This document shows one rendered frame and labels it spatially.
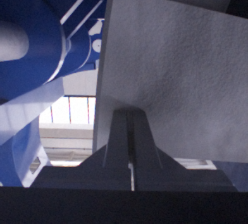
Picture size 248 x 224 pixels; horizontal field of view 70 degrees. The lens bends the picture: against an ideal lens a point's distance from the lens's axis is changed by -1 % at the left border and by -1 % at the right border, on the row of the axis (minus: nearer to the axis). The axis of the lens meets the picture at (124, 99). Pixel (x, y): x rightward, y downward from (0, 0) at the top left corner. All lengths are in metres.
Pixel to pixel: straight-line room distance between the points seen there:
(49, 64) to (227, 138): 0.43
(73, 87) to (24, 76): 9.16
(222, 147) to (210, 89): 0.06
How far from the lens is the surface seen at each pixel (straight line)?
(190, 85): 0.16
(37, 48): 0.52
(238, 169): 0.26
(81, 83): 9.53
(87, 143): 9.89
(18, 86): 0.56
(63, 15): 0.53
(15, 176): 3.00
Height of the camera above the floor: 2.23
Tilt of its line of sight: 16 degrees up
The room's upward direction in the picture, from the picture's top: 179 degrees counter-clockwise
